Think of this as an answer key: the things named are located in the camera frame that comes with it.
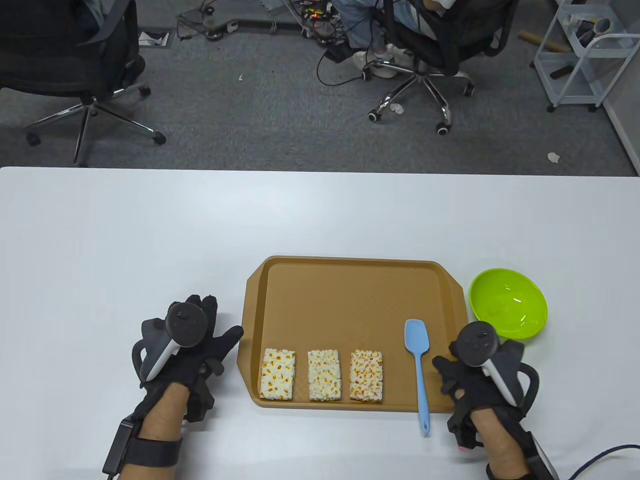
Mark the black office chair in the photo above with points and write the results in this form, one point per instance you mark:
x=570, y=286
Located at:
x=65, y=45
x=450, y=40

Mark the lime green plastic bowl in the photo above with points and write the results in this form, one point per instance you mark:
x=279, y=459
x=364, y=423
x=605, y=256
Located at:
x=505, y=300

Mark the person's left hand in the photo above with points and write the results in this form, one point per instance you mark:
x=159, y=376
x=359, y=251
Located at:
x=227, y=342

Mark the wooden stick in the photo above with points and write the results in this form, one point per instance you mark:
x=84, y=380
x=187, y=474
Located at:
x=545, y=44

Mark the white metal utility cart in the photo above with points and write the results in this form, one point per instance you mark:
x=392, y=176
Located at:
x=570, y=82

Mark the person's right forearm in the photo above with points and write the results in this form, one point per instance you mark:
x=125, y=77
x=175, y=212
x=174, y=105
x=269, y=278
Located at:
x=500, y=440

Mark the person's left forearm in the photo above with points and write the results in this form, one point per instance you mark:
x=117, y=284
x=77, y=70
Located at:
x=160, y=415

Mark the black right wrist camera band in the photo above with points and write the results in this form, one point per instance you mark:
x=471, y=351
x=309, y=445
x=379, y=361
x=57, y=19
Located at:
x=542, y=465

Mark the brown plastic food tray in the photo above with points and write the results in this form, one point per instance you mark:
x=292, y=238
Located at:
x=350, y=310

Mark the person's right hand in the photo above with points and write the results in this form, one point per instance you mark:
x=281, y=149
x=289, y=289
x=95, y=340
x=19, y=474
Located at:
x=447, y=375

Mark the black white hand controller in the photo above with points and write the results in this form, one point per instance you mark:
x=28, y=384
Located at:
x=477, y=342
x=185, y=325

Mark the white orange-speckled rice cake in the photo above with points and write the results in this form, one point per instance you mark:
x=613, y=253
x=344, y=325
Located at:
x=366, y=376
x=276, y=375
x=324, y=375

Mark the light blue dessert shovel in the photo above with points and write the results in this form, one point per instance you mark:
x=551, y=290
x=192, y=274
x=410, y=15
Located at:
x=416, y=340

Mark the white booklet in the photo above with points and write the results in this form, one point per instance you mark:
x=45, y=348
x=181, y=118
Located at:
x=152, y=40

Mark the black left wrist camera band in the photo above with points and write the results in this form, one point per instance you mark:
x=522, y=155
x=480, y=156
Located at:
x=150, y=452

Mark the black wrist camera band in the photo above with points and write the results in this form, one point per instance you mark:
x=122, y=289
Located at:
x=150, y=452
x=542, y=465

